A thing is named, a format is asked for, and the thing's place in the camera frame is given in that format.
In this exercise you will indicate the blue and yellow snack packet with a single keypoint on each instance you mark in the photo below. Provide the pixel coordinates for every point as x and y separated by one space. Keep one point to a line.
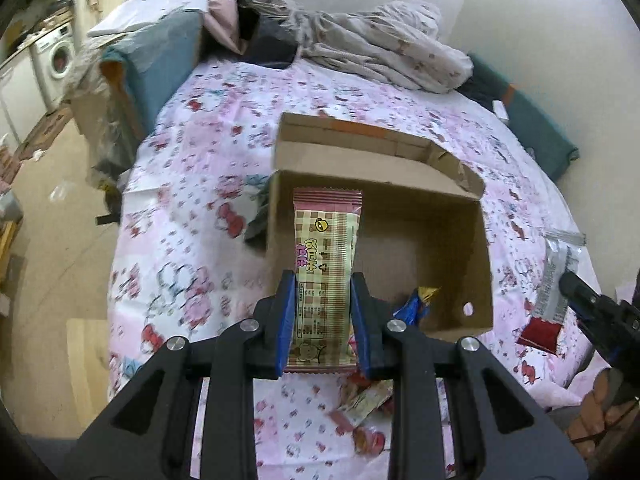
415 307

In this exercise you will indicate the white washing machine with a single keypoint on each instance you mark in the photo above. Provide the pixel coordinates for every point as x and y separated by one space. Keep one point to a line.
59 55

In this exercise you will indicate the pale printed snack packet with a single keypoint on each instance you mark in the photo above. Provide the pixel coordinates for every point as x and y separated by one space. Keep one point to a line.
367 397

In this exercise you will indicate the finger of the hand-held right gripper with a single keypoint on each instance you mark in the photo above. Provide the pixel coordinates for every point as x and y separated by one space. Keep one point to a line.
607 325

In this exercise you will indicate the cardboard box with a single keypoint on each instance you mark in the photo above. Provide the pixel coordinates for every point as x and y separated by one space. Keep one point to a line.
425 240

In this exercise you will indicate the teal covered box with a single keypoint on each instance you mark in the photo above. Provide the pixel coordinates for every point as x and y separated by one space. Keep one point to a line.
150 65

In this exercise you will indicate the pink cartoon printed bed sheet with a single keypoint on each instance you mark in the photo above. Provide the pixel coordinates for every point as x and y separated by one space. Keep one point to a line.
200 240

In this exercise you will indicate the pink cloth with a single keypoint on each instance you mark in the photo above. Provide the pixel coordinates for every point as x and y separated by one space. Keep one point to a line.
225 22

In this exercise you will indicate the silver and red snack packet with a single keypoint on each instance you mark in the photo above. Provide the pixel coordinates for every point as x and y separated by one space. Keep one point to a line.
552 290

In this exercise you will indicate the beige floral quilt bundle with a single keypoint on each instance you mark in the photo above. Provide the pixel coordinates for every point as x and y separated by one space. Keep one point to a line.
380 45

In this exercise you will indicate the person's right hand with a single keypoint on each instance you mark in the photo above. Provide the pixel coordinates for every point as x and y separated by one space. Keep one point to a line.
602 410

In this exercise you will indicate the pink and red candy packet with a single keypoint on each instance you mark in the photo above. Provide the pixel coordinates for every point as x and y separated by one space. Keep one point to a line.
369 441

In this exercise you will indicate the pink checkered snack bar packet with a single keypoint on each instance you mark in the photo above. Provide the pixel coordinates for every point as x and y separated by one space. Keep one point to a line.
325 255

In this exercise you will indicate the teal cushion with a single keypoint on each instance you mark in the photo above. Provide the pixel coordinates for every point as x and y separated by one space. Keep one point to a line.
530 120

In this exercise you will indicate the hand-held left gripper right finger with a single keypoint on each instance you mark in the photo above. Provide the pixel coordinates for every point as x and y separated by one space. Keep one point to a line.
359 325

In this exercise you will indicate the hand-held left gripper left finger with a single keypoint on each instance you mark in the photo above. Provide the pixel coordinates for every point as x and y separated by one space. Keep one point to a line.
289 325

